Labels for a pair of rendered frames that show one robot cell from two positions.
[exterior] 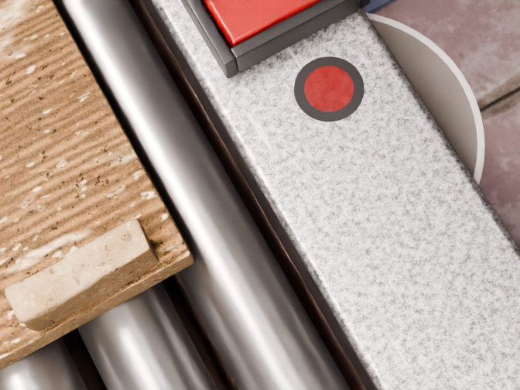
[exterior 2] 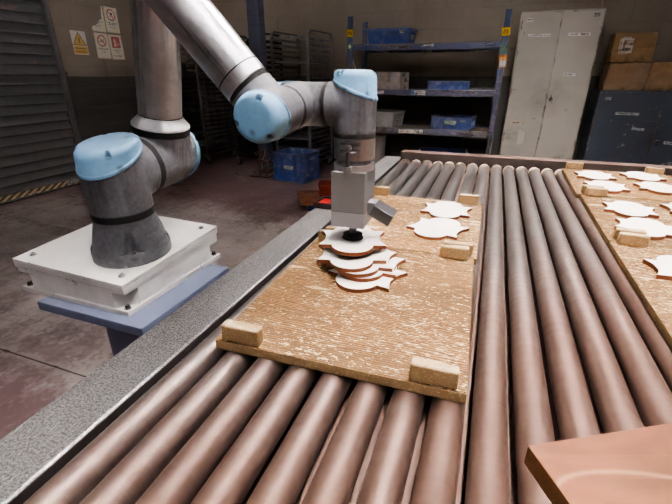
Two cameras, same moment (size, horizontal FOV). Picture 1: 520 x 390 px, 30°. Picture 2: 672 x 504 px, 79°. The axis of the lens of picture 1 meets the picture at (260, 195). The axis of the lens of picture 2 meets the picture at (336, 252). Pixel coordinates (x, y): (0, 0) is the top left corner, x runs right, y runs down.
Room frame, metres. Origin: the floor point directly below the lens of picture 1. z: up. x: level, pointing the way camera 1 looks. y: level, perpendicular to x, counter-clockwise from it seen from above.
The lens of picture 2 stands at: (1.16, 0.74, 1.29)
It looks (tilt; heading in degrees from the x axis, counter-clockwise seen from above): 24 degrees down; 218
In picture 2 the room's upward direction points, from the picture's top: straight up
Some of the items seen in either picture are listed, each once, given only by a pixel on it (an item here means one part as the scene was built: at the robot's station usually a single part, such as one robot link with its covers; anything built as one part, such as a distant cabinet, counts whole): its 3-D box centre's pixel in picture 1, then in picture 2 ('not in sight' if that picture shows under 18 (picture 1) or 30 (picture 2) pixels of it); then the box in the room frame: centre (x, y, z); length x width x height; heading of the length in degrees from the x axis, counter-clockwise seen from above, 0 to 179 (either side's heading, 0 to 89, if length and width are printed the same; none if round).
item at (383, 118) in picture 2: not in sight; (385, 118); (-3.69, -2.27, 0.74); 0.44 x 0.36 x 0.20; 94
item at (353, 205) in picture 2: not in sight; (364, 193); (0.54, 0.32, 1.08); 0.12 x 0.09 x 0.16; 111
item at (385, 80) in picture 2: not in sight; (392, 80); (-3.74, -2.23, 1.20); 0.36 x 0.28 x 0.22; 95
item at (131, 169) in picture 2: not in sight; (116, 172); (0.81, -0.07, 1.11); 0.13 x 0.12 x 0.14; 20
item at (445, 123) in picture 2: not in sight; (453, 121); (-3.99, -1.44, 0.72); 0.50 x 0.38 x 0.16; 100
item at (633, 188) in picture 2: not in sight; (625, 181); (-0.56, 0.66, 0.94); 0.41 x 0.35 x 0.04; 17
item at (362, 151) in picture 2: not in sight; (354, 150); (0.55, 0.30, 1.16); 0.08 x 0.08 x 0.05
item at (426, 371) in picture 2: not in sight; (434, 373); (0.77, 0.59, 0.95); 0.06 x 0.02 x 0.03; 110
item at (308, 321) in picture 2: not in sight; (367, 295); (0.63, 0.40, 0.93); 0.41 x 0.35 x 0.02; 20
